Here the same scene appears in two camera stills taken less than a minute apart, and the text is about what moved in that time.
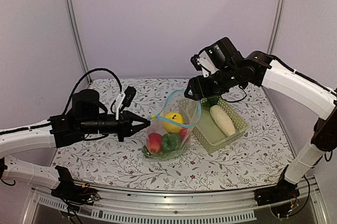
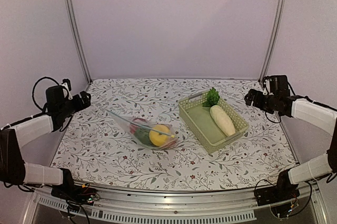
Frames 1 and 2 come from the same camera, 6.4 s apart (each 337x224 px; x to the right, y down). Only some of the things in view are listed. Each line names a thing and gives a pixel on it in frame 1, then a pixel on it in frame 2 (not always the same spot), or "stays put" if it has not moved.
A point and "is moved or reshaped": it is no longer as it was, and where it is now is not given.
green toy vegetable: [170, 142] to [143, 134]
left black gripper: [125, 128] to [86, 102]
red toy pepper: [183, 132] is moved or reshaped
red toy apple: [154, 143] to [169, 144]
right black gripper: [199, 89] to [256, 103]
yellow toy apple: [172, 128] to [158, 139]
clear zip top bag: [167, 134] is moved or reshaped
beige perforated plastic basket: [197, 112] stays put
